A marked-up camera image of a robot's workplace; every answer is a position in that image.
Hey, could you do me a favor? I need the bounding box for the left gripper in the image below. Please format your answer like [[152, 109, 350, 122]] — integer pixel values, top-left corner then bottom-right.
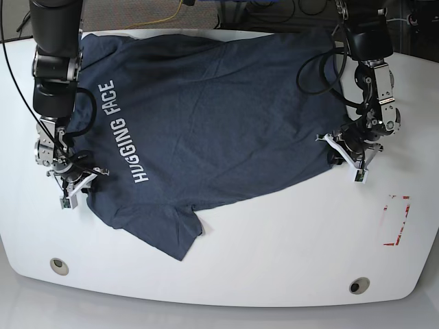
[[316, 131, 383, 170]]

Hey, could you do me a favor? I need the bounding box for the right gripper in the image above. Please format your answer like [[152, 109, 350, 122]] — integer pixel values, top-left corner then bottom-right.
[[46, 162, 110, 199]]

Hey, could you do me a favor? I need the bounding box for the dark blue t-shirt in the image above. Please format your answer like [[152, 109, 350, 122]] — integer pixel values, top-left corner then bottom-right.
[[75, 30, 347, 260]]

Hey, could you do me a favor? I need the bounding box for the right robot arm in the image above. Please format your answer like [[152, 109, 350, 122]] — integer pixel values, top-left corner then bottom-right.
[[29, 1, 108, 208]]

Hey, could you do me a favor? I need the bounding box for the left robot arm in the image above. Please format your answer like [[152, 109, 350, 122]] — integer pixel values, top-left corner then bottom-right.
[[304, 1, 401, 182]]

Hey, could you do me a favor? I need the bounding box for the red tape rectangle marking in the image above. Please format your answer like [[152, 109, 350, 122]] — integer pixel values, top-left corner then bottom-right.
[[379, 195, 411, 247]]

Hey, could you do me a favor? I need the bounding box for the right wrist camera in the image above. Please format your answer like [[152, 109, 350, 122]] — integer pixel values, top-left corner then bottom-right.
[[60, 195, 78, 209]]

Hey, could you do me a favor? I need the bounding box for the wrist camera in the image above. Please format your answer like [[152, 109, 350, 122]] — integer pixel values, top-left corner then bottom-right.
[[353, 168, 368, 184], [60, 195, 78, 209]]

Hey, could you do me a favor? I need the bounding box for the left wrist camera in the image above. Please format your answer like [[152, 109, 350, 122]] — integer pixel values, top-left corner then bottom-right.
[[353, 168, 368, 184]]

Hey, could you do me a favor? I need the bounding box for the left table cable grommet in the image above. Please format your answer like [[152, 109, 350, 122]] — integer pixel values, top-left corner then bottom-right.
[[50, 258, 69, 276]]

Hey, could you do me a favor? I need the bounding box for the table cable grommet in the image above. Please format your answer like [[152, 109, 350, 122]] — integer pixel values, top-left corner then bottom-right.
[[50, 258, 69, 276], [349, 277, 370, 295]]

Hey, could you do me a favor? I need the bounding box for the right table cable grommet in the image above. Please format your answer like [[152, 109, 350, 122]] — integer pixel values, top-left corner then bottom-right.
[[349, 277, 370, 295]]

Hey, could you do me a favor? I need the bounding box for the yellow cable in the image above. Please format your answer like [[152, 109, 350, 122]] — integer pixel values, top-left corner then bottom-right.
[[128, 0, 182, 30]]

